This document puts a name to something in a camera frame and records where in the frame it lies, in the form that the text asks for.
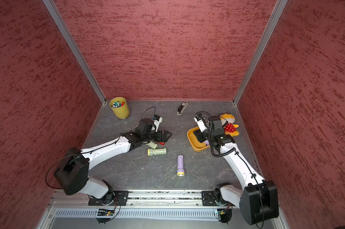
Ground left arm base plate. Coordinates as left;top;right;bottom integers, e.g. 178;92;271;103
88;190;129;206

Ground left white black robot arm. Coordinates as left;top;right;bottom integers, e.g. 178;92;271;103
53;116;172;206

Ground orange plush toy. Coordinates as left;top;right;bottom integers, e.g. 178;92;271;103
219;113;240;137

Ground green flashlight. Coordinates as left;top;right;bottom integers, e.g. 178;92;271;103
147;148;167;156
147;141;158;149

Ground aluminium front rail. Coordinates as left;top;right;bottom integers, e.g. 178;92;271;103
47;188;280;209

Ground black beige stapler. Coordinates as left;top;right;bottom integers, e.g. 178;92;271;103
177;101;188;115

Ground yellow storage box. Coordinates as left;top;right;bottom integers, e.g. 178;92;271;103
187;127;210;152

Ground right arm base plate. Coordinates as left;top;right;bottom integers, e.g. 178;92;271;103
202;191;230;207

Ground purple flashlight front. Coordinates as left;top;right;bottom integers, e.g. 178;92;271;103
177;155;185;177

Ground yellow pen cup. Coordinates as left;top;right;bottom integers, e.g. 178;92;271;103
109;97;129;119

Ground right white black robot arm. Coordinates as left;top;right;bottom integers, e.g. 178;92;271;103
194;111;279;225

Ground markers in cup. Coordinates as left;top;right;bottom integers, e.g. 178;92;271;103
111;101;125;108

